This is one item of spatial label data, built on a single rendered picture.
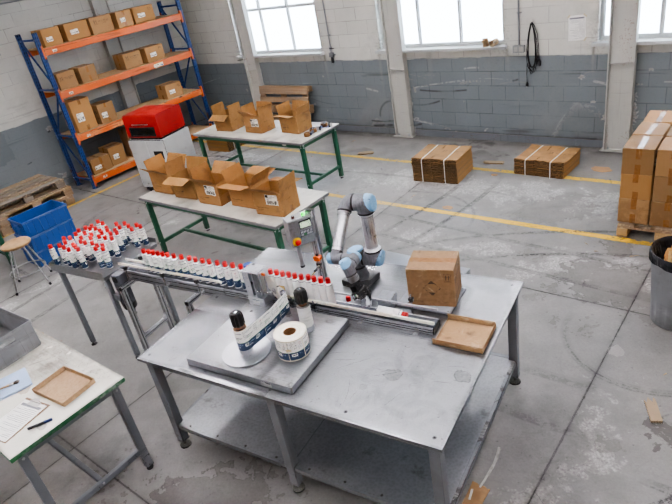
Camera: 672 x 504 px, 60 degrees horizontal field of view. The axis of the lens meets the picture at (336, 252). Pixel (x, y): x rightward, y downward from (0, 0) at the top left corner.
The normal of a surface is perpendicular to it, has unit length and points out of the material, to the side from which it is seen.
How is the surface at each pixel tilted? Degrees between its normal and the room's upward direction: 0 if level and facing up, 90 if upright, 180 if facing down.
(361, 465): 1
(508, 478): 0
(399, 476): 1
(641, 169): 90
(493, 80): 90
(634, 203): 85
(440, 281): 90
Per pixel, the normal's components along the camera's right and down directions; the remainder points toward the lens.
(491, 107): -0.61, 0.47
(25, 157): 0.78, 0.18
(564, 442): -0.17, -0.86
